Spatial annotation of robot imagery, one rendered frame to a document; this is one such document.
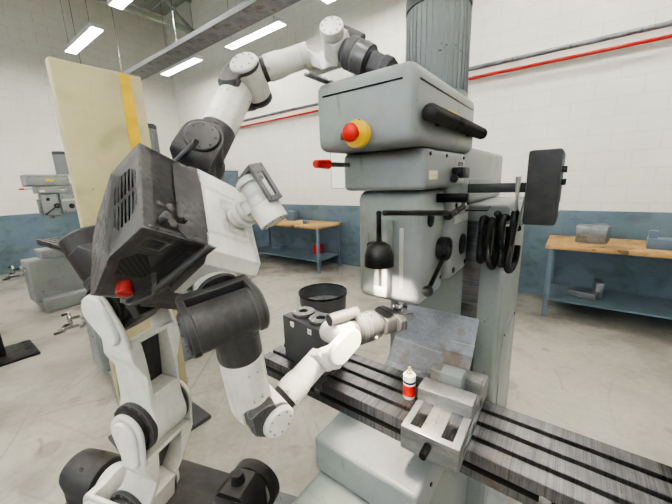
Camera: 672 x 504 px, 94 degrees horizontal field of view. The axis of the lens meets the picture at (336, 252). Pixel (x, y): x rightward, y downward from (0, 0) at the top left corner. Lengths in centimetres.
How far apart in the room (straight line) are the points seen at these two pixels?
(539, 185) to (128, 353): 118
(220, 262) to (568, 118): 480
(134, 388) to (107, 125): 158
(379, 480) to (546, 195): 90
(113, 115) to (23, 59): 771
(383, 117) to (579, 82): 452
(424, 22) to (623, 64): 417
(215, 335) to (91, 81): 189
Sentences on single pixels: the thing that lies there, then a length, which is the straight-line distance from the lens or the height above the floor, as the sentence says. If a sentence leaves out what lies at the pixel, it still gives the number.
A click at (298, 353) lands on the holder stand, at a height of 101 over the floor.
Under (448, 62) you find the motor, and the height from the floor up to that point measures 199.
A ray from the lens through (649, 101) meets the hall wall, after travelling 514.
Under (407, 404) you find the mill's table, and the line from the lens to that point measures 113.
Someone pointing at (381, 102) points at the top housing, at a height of 182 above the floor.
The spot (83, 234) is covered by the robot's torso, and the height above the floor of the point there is 155.
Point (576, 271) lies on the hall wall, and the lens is 520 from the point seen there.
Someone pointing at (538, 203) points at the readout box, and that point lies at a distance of 106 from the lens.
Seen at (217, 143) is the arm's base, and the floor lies 175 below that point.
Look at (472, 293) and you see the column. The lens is 133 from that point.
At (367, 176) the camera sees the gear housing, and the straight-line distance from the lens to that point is 86.
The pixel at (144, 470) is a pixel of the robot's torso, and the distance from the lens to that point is 116.
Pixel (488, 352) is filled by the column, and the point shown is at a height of 99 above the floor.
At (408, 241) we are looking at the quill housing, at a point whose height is 150.
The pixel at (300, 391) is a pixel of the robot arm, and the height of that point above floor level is 116.
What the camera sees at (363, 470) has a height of 87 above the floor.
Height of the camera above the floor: 166
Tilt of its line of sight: 13 degrees down
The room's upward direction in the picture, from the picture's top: 2 degrees counter-clockwise
